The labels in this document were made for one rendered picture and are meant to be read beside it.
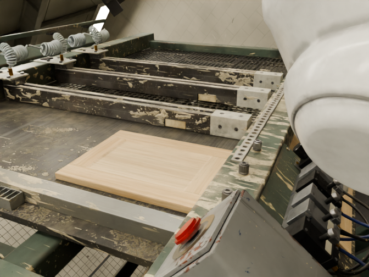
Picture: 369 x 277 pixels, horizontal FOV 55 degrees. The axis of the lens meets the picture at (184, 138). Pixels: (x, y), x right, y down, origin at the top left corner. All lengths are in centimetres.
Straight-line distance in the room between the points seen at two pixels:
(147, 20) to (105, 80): 587
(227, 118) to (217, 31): 568
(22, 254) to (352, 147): 72
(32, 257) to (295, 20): 70
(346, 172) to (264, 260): 15
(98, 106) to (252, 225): 106
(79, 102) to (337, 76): 128
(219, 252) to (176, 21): 690
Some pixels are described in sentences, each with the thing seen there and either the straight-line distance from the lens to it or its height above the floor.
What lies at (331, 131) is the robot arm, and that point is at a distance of 24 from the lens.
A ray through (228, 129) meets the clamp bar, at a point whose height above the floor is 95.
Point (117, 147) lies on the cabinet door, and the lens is 109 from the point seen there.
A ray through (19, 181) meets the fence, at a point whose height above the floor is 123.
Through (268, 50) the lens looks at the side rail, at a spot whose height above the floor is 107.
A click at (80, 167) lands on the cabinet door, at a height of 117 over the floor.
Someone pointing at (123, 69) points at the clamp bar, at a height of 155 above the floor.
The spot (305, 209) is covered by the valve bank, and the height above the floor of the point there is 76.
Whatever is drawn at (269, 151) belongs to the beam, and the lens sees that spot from 99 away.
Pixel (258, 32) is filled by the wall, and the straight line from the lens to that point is 648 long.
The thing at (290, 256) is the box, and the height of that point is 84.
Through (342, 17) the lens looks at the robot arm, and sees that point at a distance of 24.
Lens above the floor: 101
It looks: 1 degrees up
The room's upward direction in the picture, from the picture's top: 45 degrees counter-clockwise
